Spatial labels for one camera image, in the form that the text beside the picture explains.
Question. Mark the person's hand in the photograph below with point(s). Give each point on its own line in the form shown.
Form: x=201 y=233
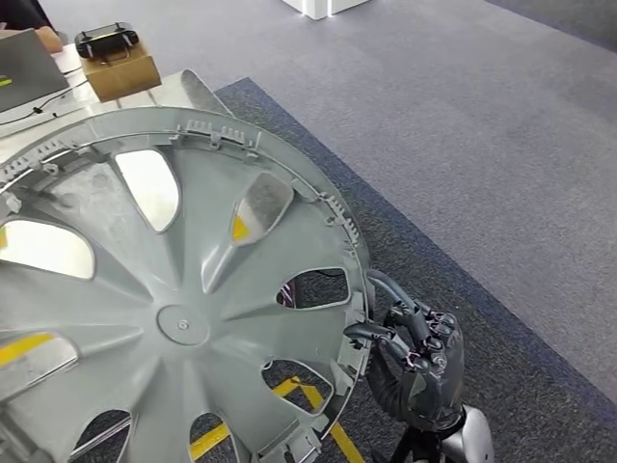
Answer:
x=48 y=39

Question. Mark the grey plastic wheel cover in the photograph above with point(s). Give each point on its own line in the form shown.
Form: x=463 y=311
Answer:
x=183 y=326

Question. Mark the person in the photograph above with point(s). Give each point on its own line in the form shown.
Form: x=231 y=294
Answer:
x=19 y=13

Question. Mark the yellow floor tape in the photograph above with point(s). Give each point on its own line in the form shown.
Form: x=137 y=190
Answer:
x=347 y=444

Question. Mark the white lit display block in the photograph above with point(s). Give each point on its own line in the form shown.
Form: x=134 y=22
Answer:
x=318 y=8

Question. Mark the black remote controller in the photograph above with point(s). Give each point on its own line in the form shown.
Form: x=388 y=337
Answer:
x=105 y=35

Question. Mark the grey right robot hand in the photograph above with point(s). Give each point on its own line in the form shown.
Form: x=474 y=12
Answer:
x=438 y=370

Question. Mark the brown cardboard box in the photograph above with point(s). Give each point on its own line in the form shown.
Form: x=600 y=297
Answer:
x=121 y=80

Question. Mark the grey laptop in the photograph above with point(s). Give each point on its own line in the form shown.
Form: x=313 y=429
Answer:
x=29 y=70

